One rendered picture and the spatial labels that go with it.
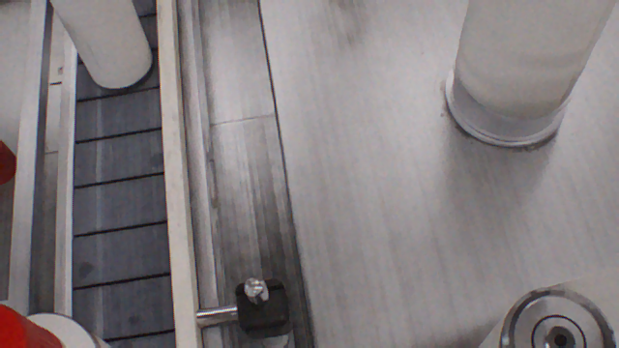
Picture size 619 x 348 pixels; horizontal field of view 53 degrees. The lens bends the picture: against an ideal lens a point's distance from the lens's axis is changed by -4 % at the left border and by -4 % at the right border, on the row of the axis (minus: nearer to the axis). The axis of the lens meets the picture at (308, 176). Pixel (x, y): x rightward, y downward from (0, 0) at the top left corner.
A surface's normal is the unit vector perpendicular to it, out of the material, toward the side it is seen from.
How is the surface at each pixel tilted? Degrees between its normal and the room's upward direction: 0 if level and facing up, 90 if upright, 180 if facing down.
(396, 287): 0
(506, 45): 90
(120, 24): 90
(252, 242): 0
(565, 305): 0
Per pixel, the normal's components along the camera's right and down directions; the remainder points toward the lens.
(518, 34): -0.50, 0.75
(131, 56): 0.77, 0.55
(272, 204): -0.05, -0.47
